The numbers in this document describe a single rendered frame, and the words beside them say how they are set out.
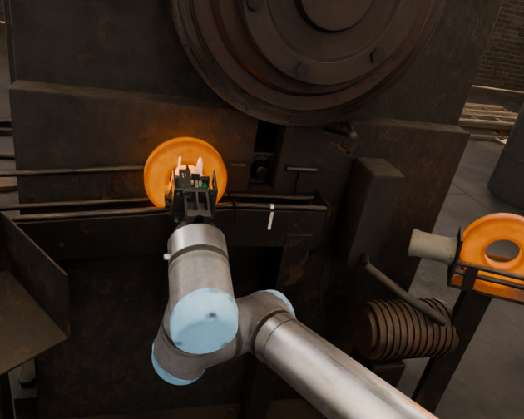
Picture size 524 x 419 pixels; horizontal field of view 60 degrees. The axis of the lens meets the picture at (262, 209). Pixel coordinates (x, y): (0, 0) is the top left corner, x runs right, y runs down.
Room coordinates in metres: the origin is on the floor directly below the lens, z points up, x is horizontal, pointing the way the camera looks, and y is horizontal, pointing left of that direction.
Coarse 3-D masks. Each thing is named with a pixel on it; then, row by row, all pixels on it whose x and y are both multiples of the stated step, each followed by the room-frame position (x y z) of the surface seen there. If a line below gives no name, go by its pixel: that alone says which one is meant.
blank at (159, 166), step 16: (176, 144) 0.77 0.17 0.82; (192, 144) 0.78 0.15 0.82; (208, 144) 0.81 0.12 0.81; (160, 160) 0.76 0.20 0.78; (176, 160) 0.77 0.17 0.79; (192, 160) 0.78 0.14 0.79; (208, 160) 0.79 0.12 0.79; (144, 176) 0.75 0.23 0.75; (160, 176) 0.76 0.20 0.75; (224, 176) 0.80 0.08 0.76; (160, 192) 0.76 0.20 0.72
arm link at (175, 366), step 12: (156, 336) 0.51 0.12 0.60; (168, 336) 0.47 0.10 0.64; (156, 348) 0.50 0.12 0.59; (168, 348) 0.47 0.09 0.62; (228, 348) 0.52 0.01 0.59; (156, 360) 0.49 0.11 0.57; (168, 360) 0.48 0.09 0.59; (180, 360) 0.47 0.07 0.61; (192, 360) 0.47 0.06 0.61; (204, 360) 0.49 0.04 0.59; (216, 360) 0.51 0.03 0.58; (168, 372) 0.48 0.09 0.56; (180, 372) 0.48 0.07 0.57; (192, 372) 0.49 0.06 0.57; (180, 384) 0.49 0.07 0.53
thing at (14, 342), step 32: (0, 224) 0.59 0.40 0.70; (0, 256) 0.58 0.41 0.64; (32, 256) 0.53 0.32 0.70; (0, 288) 0.54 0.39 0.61; (32, 288) 0.53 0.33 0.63; (64, 288) 0.47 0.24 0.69; (0, 320) 0.48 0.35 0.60; (32, 320) 0.49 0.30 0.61; (64, 320) 0.47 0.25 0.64; (0, 352) 0.43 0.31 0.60; (32, 352) 0.43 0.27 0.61; (0, 416) 0.45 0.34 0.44
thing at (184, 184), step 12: (180, 180) 0.66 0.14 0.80; (192, 180) 0.68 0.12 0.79; (204, 180) 0.68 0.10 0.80; (180, 192) 0.64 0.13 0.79; (192, 192) 0.64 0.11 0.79; (204, 192) 0.64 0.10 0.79; (216, 192) 0.65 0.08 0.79; (180, 204) 0.64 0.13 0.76; (192, 204) 0.64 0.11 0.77; (204, 204) 0.65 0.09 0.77; (180, 216) 0.65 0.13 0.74; (192, 216) 0.58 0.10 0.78; (204, 216) 0.59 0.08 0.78
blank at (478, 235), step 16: (480, 224) 0.81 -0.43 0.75; (496, 224) 0.80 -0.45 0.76; (512, 224) 0.79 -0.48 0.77; (464, 240) 0.81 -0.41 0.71; (480, 240) 0.80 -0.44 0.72; (496, 240) 0.80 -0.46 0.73; (512, 240) 0.79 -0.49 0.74; (464, 256) 0.81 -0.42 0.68; (480, 256) 0.80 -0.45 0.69; (480, 272) 0.80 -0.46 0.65; (512, 272) 0.78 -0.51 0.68
